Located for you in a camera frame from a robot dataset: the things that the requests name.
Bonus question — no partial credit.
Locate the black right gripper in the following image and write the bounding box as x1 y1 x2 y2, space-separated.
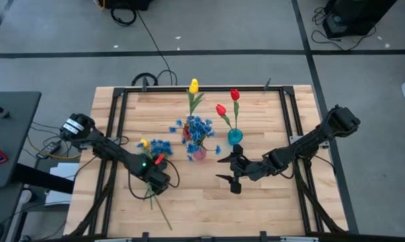
216 144 267 195

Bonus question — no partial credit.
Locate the pink glass vase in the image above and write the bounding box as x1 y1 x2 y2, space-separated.
192 147 208 161

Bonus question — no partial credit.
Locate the teal glass vase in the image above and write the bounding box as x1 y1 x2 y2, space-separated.
227 128 244 146

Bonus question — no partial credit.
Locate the white paper stack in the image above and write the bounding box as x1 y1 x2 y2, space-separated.
48 162 76 184
44 189 73 206

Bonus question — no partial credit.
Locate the black desk leg beam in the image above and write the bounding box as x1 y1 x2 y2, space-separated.
13 162 76 195

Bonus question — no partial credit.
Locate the black desk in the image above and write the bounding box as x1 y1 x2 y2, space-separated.
0 90 42 188

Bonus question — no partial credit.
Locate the black equipment box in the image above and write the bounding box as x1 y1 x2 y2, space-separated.
101 0 155 11

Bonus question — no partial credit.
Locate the large black equipment case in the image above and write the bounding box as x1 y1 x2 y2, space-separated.
321 0 399 39

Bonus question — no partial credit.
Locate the black aluminium table frame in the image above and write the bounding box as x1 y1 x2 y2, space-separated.
67 85 347 242

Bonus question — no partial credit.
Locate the yellow cable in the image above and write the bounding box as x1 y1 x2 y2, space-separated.
26 134 82 161

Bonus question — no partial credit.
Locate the black cable loop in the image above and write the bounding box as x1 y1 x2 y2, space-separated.
131 72 159 87

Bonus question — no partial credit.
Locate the long black floor cable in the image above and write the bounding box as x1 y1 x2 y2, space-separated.
136 9 175 87

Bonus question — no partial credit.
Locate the black coiled cable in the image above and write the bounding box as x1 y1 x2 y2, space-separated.
109 7 138 27

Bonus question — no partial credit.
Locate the black cable bundle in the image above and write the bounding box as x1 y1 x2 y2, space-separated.
310 5 377 52

